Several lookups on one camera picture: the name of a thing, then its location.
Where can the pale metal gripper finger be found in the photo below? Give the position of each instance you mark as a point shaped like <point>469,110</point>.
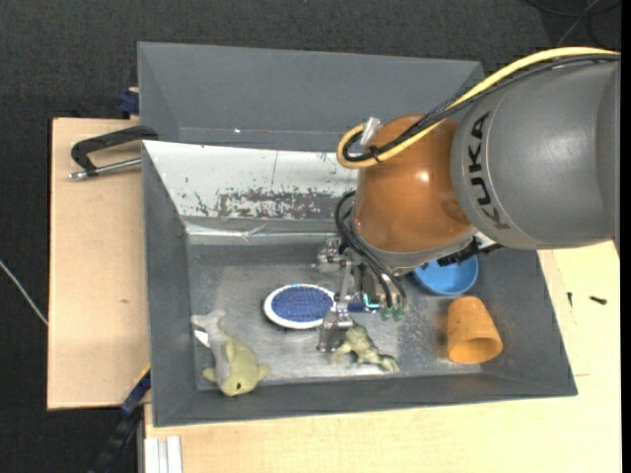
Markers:
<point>331,255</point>
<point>335,330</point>

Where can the small green toy animal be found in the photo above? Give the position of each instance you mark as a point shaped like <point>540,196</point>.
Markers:
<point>365,349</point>

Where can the blue oval white-rimmed dish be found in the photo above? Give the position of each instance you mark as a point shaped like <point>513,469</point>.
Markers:
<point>296,307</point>

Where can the blue bowl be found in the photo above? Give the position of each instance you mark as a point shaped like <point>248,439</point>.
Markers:
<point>451,280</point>

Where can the green and grey toy dolphin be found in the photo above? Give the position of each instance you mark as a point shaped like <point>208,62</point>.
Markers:
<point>236,362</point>

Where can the orange cup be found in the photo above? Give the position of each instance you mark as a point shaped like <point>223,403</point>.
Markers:
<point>470,330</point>

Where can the grey metal bin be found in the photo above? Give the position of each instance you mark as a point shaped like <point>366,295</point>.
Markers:
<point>236,96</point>

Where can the pale cardboard board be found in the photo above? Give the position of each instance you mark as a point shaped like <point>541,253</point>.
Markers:
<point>93,264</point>

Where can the small black screw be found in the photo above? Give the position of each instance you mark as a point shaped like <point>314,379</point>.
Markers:
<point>599,300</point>

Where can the black cylinder on white bracket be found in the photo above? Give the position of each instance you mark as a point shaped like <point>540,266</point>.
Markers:
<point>456,258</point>

